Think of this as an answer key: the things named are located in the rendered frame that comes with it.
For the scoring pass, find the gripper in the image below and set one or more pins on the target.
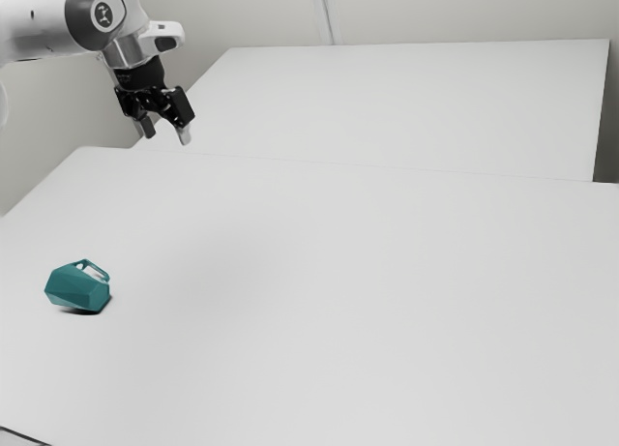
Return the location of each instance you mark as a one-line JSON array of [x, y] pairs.
[[139, 77]]

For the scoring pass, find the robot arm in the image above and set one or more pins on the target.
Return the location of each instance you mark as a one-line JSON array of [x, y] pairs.
[[43, 25]]

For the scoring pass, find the teal faceted mug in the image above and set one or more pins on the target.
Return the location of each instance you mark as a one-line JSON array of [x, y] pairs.
[[77, 288]]

